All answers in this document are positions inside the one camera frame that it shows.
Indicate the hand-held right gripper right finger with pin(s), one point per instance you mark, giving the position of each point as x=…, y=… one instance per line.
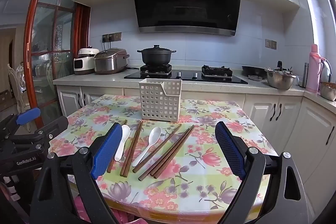
x=231, y=150

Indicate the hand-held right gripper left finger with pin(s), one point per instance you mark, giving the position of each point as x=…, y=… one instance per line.
x=105, y=153

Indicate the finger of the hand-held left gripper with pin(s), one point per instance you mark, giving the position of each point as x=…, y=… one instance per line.
x=56, y=124
x=27, y=116

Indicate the white ceramic spoon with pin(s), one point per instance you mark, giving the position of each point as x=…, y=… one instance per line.
x=155, y=134
x=123, y=140

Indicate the white perforated plastic basket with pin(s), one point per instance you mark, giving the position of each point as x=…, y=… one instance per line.
x=157, y=106

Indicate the white ornate chair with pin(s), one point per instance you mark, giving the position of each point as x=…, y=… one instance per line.
x=18, y=87

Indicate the floral plastic tablecloth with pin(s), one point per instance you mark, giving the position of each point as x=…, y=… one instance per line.
x=210, y=187

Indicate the person's pink quilted clothing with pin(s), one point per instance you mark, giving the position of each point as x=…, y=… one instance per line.
x=86, y=211

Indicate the white stone kitchen counter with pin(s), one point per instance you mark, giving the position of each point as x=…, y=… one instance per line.
x=105, y=78

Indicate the small white cooker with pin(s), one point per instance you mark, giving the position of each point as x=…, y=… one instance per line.
x=84, y=61

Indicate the small grey dish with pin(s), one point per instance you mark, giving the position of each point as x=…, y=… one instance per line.
x=254, y=78

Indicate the black burner grate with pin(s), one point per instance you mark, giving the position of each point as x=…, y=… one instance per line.
x=155, y=69
x=216, y=71

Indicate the black wok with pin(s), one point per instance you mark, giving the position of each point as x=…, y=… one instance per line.
x=253, y=71

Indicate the red wooden glass door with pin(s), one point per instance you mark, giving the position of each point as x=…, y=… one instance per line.
x=52, y=37

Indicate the silver rice cooker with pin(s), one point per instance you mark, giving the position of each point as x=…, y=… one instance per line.
x=110, y=61

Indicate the black glass gas cooktop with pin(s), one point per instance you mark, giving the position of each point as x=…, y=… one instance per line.
x=189, y=77

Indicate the large steel mixing bowl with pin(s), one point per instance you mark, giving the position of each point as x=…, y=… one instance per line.
x=279, y=81

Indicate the slim steel bottle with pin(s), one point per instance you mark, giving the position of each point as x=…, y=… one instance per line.
x=305, y=74

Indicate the black lidded cooking pot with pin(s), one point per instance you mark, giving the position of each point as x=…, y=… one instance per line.
x=156, y=56

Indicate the pink thermos flask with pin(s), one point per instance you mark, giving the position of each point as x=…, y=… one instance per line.
x=312, y=74

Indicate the small steel bowl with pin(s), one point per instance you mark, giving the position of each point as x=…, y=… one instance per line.
x=328, y=92

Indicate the gold wall outlet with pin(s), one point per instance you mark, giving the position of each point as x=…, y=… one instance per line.
x=115, y=36
x=270, y=44

